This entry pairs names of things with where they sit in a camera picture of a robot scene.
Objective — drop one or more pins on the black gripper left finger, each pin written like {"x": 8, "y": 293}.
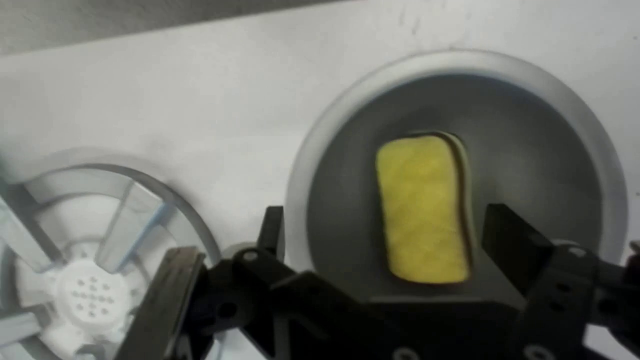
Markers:
{"x": 293, "y": 312}

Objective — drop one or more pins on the white toy kitchen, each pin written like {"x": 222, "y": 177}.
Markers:
{"x": 200, "y": 101}

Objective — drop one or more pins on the grey round pan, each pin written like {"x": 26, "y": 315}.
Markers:
{"x": 532, "y": 146}

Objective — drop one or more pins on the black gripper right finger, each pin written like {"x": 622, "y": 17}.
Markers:
{"x": 552, "y": 293}

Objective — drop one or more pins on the yellow sponge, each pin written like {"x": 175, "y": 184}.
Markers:
{"x": 423, "y": 212}

